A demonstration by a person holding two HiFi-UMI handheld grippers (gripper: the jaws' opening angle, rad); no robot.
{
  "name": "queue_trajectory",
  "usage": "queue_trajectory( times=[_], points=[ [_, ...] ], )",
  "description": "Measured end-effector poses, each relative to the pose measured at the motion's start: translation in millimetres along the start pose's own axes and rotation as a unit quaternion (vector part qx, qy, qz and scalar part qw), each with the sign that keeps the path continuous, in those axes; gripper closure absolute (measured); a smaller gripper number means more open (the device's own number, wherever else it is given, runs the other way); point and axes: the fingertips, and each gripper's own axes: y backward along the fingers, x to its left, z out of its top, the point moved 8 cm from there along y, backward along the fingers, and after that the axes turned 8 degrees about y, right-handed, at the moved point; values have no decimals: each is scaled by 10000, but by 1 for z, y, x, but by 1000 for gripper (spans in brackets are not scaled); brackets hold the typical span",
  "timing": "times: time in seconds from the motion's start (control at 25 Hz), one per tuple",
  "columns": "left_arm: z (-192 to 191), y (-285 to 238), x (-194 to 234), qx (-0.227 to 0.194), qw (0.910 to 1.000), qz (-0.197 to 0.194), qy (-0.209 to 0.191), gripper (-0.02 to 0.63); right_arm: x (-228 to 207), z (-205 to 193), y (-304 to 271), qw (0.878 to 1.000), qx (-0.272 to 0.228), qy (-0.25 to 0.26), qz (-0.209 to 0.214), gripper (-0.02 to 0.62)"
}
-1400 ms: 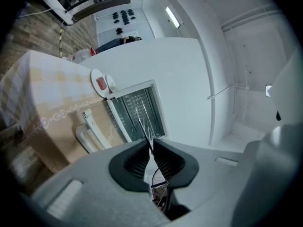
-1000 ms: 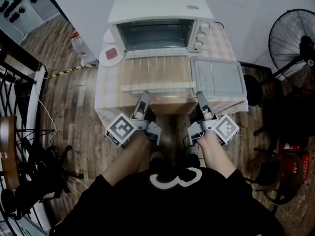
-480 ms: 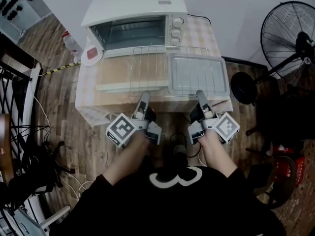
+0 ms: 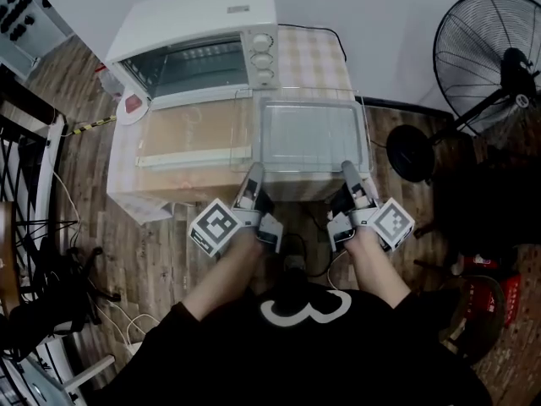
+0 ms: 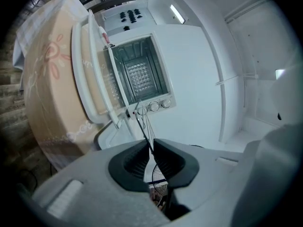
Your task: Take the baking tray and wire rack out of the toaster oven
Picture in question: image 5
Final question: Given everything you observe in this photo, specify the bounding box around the white plate with red piece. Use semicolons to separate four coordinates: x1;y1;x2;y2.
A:
98;26;111;45

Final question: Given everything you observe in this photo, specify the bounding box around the group of black wall holders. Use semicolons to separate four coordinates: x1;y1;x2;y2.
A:
119;8;144;31

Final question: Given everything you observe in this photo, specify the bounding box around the white wall panel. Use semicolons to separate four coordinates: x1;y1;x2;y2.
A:
101;6;154;35

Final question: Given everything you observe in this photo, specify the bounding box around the black pedestal fan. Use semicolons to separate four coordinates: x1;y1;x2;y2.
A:
151;163;169;208

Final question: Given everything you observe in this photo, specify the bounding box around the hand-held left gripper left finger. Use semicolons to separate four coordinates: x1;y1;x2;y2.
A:
33;139;171;227

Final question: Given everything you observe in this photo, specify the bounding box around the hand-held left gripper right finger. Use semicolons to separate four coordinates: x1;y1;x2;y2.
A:
153;138;247;222

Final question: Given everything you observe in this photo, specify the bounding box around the white toaster oven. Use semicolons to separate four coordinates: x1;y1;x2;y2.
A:
104;33;178;122

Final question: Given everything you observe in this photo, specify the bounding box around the table with checked cloth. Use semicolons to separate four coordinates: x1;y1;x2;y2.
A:
13;0;124;170

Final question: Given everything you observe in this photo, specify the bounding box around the metal baking tray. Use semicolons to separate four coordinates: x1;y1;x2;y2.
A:
93;119;143;151

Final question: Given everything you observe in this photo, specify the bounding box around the white tube light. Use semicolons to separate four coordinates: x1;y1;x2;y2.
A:
169;4;186;25

